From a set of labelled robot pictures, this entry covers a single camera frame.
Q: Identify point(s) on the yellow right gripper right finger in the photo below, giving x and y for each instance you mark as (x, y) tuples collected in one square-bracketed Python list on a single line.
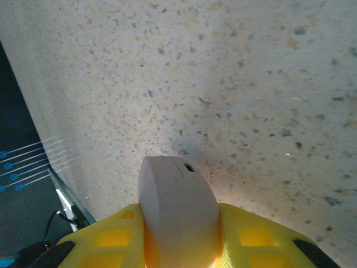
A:
[(259, 243)]

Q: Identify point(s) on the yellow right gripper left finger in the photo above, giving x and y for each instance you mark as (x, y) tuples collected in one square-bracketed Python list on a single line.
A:
[(111, 240)]

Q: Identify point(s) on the pale pink charging case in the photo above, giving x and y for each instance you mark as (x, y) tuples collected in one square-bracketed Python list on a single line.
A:
[(178, 209)]

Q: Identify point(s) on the aluminium side rail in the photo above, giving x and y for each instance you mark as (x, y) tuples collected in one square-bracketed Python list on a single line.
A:
[(75, 203)]

